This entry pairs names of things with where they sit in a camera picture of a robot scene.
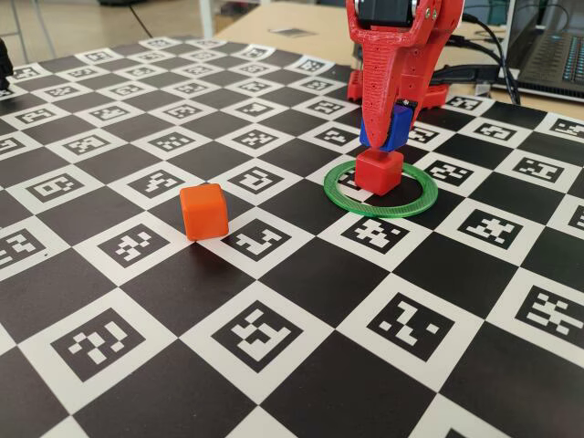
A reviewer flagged red cube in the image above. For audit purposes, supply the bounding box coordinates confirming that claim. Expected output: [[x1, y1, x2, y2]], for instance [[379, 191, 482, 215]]
[[354, 150, 405, 196]]

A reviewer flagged white table leg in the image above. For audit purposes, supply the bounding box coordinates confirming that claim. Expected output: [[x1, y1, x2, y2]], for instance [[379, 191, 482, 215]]
[[198, 0, 215, 40]]

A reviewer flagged orange cube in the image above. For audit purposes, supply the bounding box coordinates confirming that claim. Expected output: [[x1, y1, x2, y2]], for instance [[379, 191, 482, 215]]
[[179, 182, 230, 242]]

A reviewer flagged blue cube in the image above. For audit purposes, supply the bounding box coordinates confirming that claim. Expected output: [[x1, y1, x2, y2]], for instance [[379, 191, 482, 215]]
[[359, 103, 414, 154]]

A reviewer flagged thin black cable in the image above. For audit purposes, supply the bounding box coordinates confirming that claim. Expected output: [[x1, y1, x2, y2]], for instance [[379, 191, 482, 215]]
[[460, 11, 522, 106]]

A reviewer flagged small printed marker sheet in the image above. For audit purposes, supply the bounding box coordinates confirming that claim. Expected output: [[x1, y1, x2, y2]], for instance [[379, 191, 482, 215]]
[[267, 26, 317, 38]]

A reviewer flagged thick black plug cable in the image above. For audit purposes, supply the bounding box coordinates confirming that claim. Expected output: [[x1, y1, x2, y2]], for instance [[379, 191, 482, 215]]
[[431, 63, 501, 88]]

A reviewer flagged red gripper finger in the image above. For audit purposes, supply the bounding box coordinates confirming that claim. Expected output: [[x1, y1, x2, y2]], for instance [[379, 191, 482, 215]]
[[396, 43, 446, 120], [345, 0, 443, 151]]

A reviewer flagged black white marker board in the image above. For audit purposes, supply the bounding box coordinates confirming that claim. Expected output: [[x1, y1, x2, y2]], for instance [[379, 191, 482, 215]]
[[0, 36, 584, 438]]

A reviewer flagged green plastic ring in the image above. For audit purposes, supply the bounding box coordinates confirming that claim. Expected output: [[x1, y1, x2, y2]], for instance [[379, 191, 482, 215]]
[[323, 159, 439, 218]]

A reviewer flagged dark laptop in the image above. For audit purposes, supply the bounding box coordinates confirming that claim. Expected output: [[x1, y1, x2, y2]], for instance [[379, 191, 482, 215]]
[[495, 0, 584, 102]]

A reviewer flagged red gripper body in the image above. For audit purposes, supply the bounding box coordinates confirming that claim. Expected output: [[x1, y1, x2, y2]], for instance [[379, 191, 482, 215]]
[[358, 0, 463, 47]]

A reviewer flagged black usb cable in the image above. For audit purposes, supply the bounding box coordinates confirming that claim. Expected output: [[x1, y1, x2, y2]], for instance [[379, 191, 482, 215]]
[[449, 36, 513, 92]]

